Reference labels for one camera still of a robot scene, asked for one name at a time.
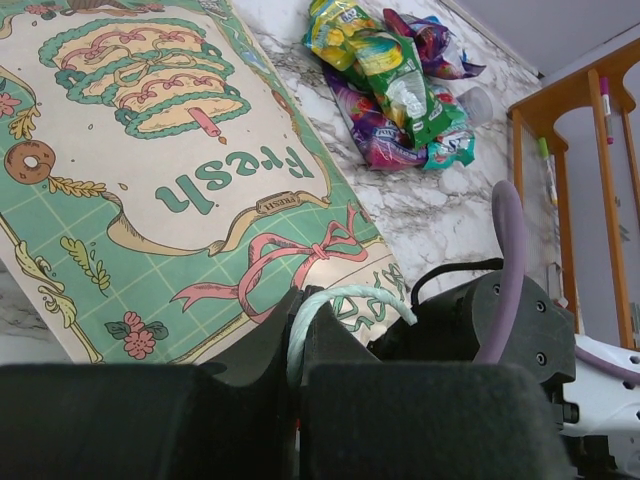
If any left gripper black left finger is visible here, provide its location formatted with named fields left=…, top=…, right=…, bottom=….
left=1, top=288, right=300, bottom=479

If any green paper gift bag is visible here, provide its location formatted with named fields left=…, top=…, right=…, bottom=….
left=1, top=1, right=408, bottom=364

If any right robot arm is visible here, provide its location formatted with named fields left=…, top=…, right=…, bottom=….
left=368, top=258, right=639, bottom=479

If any orange wooden rack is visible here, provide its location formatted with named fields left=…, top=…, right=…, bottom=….
left=508, top=40, right=639, bottom=351

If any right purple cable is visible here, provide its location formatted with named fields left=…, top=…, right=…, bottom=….
left=474, top=179, right=640, bottom=386

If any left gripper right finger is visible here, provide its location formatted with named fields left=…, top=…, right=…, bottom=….
left=299, top=286, right=572, bottom=479

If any small clear plastic cup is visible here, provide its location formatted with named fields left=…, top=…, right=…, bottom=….
left=456, top=86, right=494, bottom=127

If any purple red snack packet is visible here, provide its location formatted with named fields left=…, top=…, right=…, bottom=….
left=383, top=8, right=486, bottom=80

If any green white marker pen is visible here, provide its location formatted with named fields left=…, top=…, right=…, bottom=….
left=537, top=137, right=558, bottom=207

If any green yellow snack packet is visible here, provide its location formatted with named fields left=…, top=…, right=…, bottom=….
left=302, top=0, right=381, bottom=71

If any pink white marker pen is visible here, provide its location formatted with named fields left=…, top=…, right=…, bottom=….
left=599, top=77, right=614, bottom=145

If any green white snack packet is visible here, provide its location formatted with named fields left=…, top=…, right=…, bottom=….
left=351, top=31, right=454, bottom=149

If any teal snack packet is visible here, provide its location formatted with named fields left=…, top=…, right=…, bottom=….
left=423, top=84, right=475, bottom=170

